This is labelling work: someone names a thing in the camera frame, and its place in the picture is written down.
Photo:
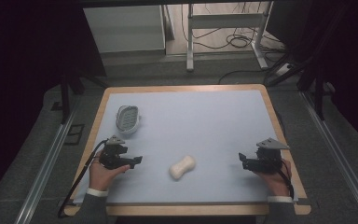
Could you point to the white power strip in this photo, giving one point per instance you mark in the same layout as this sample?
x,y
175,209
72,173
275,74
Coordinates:
x,y
283,69

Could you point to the white metal desk frame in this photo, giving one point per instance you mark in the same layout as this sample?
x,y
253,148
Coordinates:
x,y
223,25

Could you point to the metal floor rail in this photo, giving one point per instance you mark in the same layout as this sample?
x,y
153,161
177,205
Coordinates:
x,y
338,155
45,168

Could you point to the pale blue table mat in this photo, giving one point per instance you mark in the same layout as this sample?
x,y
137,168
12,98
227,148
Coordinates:
x,y
186,137

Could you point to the person's right hand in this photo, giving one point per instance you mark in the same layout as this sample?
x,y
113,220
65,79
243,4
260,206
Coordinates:
x,y
275,182

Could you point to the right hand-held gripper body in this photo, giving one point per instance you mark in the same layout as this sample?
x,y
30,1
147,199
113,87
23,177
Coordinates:
x,y
265,157

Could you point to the black stand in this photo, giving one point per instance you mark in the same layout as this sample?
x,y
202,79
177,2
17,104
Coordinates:
x,y
71,84
315,77

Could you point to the grey cabinet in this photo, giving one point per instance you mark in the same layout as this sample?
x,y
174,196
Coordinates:
x,y
125,28

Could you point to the white bone-shaped toy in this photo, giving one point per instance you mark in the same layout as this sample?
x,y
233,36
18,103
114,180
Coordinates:
x,y
182,167

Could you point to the person's left hand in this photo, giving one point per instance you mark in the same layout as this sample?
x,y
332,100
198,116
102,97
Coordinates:
x,y
103,174

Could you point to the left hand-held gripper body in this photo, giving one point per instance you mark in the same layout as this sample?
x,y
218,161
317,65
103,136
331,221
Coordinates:
x,y
113,154

